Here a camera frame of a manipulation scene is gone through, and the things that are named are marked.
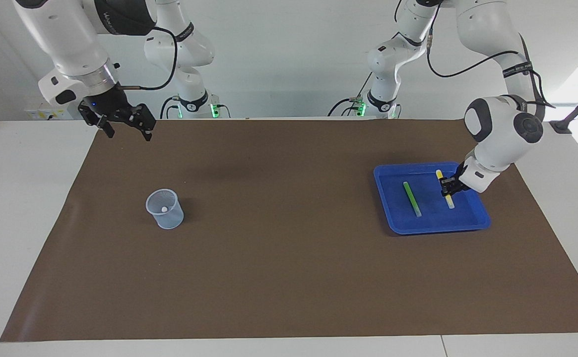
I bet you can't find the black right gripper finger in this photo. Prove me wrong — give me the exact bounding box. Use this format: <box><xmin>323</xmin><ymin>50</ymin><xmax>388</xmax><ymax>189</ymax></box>
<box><xmin>78</xmin><ymin>102</ymin><xmax>116</xmax><ymax>138</ymax></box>
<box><xmin>131</xmin><ymin>104</ymin><xmax>156</xmax><ymax>142</ymax></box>

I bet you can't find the yellow pen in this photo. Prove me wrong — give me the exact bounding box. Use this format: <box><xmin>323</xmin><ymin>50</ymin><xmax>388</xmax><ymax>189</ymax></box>
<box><xmin>436</xmin><ymin>170</ymin><xmax>455</xmax><ymax>209</ymax></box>

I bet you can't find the green pen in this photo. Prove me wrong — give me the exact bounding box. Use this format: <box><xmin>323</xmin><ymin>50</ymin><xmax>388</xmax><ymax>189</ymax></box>
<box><xmin>403</xmin><ymin>181</ymin><xmax>422</xmax><ymax>218</ymax></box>

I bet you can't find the blue plastic tray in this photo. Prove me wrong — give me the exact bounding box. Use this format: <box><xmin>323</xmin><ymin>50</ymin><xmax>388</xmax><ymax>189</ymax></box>
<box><xmin>373</xmin><ymin>162</ymin><xmax>492</xmax><ymax>235</ymax></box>

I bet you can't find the translucent plastic cup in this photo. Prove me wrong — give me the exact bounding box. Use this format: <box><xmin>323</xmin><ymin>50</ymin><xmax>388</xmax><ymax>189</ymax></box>
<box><xmin>145</xmin><ymin>188</ymin><xmax>185</xmax><ymax>230</ymax></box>

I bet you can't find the black stand with clamp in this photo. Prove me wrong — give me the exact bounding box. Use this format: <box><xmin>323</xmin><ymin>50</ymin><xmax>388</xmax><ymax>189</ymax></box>
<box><xmin>549</xmin><ymin>79</ymin><xmax>578</xmax><ymax>134</ymax></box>

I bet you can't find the brown table mat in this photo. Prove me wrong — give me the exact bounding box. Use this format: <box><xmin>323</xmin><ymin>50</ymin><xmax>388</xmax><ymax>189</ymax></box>
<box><xmin>0</xmin><ymin>119</ymin><xmax>578</xmax><ymax>343</ymax></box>

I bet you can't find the black base cable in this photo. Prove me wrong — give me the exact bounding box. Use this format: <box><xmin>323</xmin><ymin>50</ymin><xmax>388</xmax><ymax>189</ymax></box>
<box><xmin>327</xmin><ymin>72</ymin><xmax>371</xmax><ymax>118</ymax></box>
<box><xmin>160</xmin><ymin>96</ymin><xmax>183</xmax><ymax>119</ymax></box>

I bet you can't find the white wall socket box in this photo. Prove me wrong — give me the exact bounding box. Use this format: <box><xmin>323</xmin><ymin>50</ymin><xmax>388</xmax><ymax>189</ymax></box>
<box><xmin>24</xmin><ymin>97</ymin><xmax>73</xmax><ymax>120</ymax></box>

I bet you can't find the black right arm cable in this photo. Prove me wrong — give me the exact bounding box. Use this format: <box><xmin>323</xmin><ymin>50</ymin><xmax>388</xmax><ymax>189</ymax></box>
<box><xmin>117</xmin><ymin>25</ymin><xmax>178</xmax><ymax>91</ymax></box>

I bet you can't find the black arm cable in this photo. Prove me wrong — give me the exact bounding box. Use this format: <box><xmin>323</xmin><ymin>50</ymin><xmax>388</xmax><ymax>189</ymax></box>
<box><xmin>117</xmin><ymin>25</ymin><xmax>178</xmax><ymax>91</ymax></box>
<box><xmin>395</xmin><ymin>0</ymin><xmax>556</xmax><ymax>110</ymax></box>

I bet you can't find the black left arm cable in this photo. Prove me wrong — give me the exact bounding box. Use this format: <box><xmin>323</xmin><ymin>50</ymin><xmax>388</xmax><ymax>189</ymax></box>
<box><xmin>395</xmin><ymin>0</ymin><xmax>556</xmax><ymax>110</ymax></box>

